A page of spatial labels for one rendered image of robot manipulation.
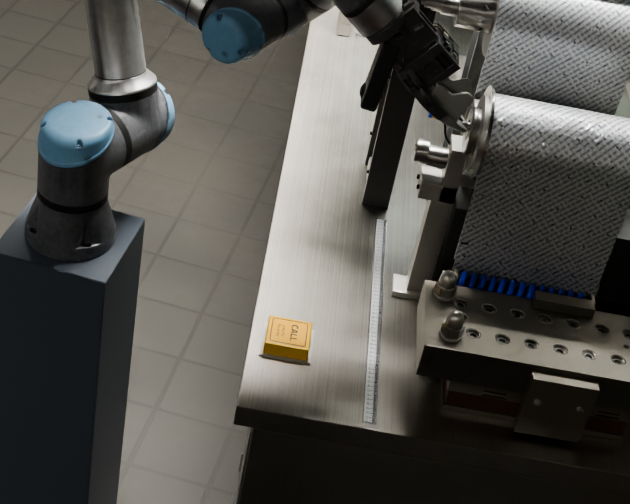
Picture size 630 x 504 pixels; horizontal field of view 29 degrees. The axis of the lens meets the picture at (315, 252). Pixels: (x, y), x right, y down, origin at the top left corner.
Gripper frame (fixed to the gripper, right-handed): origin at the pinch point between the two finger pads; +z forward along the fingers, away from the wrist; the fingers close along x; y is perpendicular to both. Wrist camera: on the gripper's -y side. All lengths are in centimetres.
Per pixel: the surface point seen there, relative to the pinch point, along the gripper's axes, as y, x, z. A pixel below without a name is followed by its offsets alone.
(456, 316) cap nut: -12.1, -21.8, 15.7
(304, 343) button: -36.6, -16.6, 9.2
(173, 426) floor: -123, 52, 50
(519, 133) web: 7.6, -3.5, 5.3
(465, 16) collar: 5.6, 23.3, -4.4
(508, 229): -3.3, -4.8, 17.7
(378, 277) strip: -31.2, 7.0, 19.4
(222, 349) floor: -118, 83, 56
